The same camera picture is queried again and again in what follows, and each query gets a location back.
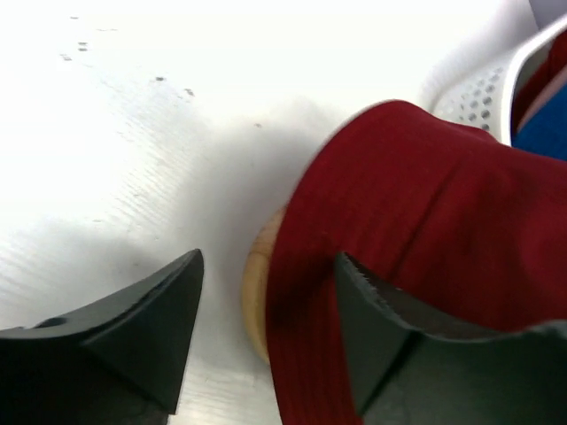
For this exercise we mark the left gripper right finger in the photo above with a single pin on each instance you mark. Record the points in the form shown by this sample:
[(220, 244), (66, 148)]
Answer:
[(410, 363)]

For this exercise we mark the white perforated plastic basket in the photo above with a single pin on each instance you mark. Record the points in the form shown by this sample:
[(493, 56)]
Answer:
[(484, 97)]

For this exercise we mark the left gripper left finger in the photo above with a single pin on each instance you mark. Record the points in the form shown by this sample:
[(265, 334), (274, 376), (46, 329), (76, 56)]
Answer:
[(119, 360)]

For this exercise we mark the blue bucket hat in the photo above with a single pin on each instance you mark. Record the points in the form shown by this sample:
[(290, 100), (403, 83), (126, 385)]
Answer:
[(545, 132)]

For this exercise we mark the wooden hat stand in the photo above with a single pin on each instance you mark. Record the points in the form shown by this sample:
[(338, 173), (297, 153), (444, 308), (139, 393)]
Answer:
[(254, 284)]

